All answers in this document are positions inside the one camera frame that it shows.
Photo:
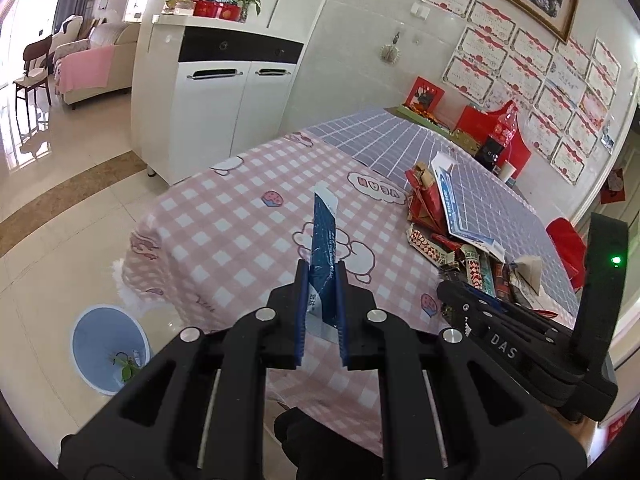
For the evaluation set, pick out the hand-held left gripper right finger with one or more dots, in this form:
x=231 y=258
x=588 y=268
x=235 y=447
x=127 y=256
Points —
x=341 y=320

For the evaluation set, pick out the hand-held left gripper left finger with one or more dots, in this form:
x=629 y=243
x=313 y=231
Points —
x=300 y=320

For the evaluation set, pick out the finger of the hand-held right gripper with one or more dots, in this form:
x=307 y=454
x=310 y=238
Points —
x=452 y=305
x=520 y=316

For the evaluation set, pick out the blue snack wrapper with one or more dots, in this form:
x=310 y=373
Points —
x=322 y=240

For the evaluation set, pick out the pile of snack wrappers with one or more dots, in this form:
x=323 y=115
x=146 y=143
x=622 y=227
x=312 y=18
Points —
x=450 y=210

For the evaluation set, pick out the blue plastic waste bin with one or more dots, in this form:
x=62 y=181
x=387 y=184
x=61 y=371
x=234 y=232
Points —
x=95 y=340

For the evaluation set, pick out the red chair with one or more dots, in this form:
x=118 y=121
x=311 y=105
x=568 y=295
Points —
x=567 y=245

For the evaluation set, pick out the person's dark clothing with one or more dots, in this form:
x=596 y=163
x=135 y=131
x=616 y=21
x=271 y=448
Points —
x=310 y=445

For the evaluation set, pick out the red hanging decoration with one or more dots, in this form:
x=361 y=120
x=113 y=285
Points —
x=612 y=185

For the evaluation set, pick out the white paper cup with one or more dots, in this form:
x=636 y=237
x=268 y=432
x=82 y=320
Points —
x=507 y=172

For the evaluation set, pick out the small black box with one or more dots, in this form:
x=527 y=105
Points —
x=489 y=152

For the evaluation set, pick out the large red paper bag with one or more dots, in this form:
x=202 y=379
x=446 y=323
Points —
x=524 y=152

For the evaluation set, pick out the grey checked cloth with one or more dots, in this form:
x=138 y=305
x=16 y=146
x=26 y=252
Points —
x=400 y=135

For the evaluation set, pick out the green leafy scrap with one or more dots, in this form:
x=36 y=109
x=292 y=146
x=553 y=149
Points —
x=126 y=371

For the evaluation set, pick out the red plastic bottle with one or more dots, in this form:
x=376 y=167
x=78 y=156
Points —
x=506 y=127

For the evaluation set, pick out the red gift bag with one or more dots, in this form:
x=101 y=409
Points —
x=472 y=120

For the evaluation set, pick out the green tray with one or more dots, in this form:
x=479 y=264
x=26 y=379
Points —
x=400 y=111

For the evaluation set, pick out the red standing calendar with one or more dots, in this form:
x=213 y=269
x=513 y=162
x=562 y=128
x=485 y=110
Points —
x=425 y=92

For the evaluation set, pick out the white sideboard cabinet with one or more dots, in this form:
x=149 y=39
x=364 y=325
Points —
x=200 y=120

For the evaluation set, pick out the group of red-bordered certificates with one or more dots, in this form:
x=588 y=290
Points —
x=530 y=46

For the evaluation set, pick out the red gift box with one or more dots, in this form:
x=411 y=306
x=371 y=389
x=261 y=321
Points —
x=206 y=9
x=229 y=12

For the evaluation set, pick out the green potted plant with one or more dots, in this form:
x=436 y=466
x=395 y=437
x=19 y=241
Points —
x=248 y=0

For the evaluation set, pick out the pink blanket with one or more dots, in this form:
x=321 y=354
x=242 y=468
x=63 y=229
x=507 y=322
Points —
x=87 y=67

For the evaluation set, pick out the beige sofa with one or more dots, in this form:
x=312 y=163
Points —
x=115 y=45

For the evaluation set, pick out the yellow snack packet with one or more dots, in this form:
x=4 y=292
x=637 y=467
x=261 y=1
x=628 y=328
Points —
x=177 y=6

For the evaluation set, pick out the dark wooden chair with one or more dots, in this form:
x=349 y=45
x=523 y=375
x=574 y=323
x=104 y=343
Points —
x=35 y=67

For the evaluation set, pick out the white covered armchair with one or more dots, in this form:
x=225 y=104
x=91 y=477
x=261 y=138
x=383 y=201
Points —
x=67 y=30

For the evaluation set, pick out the round hanging wall ornament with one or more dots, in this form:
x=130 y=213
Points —
x=389 y=52

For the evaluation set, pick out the white wall switch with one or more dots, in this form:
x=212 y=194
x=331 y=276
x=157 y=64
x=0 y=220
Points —
x=420 y=11

